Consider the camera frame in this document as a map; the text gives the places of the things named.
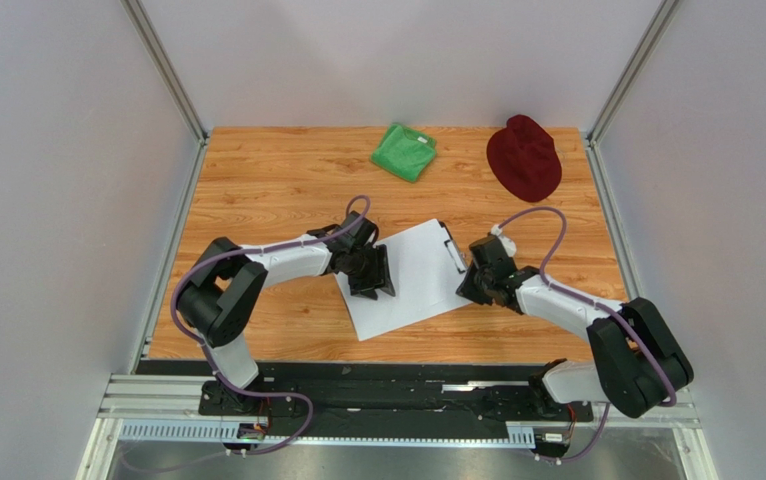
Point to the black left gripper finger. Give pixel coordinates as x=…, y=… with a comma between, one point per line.
x=382, y=276
x=363, y=286

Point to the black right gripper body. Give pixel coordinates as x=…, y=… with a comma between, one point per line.
x=479, y=282

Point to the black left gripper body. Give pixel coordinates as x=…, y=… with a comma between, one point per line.
x=363, y=262

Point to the black clipboard folder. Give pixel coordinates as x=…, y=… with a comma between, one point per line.
x=454, y=251

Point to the white paper sheet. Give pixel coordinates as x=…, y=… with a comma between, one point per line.
x=425, y=280

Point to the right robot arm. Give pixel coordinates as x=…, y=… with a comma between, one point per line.
x=637, y=363

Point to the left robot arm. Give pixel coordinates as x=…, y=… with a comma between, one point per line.
x=213, y=303

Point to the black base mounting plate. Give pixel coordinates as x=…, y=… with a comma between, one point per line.
x=455, y=403

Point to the green folded cloth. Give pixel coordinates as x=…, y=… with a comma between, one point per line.
x=404, y=152

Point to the dark red hat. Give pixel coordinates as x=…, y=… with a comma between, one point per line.
x=523, y=158

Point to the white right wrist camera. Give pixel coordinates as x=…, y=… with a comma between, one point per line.
x=508, y=244

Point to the aluminium frame rail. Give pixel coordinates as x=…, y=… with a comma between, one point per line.
x=171, y=419

